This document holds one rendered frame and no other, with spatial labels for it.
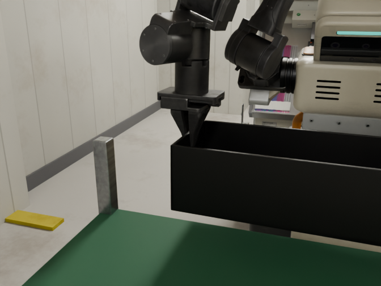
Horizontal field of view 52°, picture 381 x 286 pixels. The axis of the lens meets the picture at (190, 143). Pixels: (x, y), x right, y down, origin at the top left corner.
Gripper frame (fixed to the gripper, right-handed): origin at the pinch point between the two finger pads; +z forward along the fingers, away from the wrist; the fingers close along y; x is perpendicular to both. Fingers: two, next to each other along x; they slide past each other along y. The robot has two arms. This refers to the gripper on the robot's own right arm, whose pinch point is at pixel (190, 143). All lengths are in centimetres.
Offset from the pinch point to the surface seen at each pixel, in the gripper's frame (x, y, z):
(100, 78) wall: 274, -187, 38
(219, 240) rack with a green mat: -4.3, 7.2, 15.6
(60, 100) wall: 208, -186, 48
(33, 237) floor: 106, -136, 109
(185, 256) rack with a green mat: -10.4, 3.0, 15.8
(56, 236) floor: 111, -123, 109
